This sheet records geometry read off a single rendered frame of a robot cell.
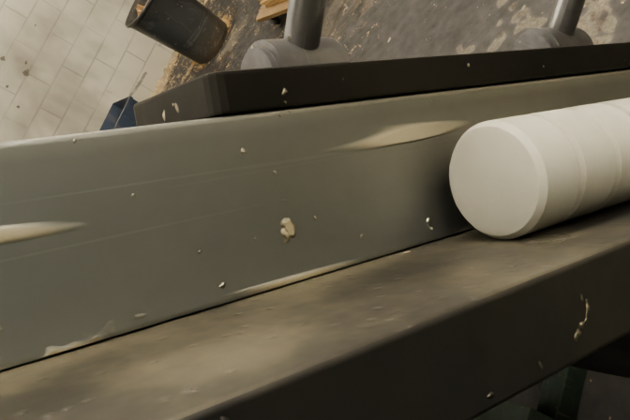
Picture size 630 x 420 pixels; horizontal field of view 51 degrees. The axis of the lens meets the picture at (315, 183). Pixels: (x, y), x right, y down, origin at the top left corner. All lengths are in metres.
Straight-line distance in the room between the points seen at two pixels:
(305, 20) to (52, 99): 5.81
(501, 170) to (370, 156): 0.03
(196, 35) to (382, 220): 5.06
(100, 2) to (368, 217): 6.04
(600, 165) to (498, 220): 0.03
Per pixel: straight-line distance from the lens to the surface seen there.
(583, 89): 0.24
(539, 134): 0.16
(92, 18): 6.14
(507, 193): 0.16
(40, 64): 5.98
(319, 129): 0.16
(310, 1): 0.18
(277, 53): 0.17
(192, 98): 0.15
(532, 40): 0.26
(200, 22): 5.23
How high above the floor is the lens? 1.55
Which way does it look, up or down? 30 degrees down
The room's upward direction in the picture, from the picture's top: 60 degrees counter-clockwise
